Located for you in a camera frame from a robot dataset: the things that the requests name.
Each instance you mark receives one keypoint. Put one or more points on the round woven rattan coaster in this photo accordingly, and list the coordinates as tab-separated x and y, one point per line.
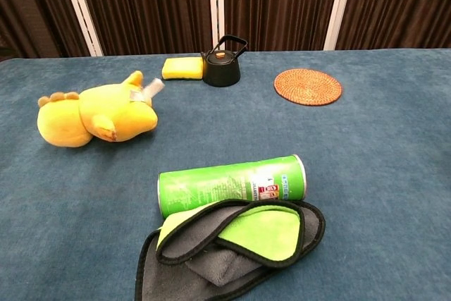
307	86

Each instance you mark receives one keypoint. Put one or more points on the brown pleated curtain panel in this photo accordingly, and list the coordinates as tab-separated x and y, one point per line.
401	1
282	1
148	5
31	8

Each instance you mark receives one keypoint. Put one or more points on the white screen frame post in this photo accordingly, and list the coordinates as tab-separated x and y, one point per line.
81	12
340	5
214	5

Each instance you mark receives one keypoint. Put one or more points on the green and grey microfibre cloth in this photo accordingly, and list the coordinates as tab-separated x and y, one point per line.
260	234

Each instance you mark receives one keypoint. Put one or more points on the green cylindrical chip can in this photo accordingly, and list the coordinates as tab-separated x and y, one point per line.
211	188

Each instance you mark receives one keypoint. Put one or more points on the yellow plush toy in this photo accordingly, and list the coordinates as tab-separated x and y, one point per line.
116	110

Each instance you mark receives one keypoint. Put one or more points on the yellow sponge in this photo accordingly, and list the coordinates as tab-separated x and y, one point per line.
181	67

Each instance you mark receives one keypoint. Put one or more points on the blue velvet table cover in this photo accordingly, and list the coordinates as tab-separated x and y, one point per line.
370	174

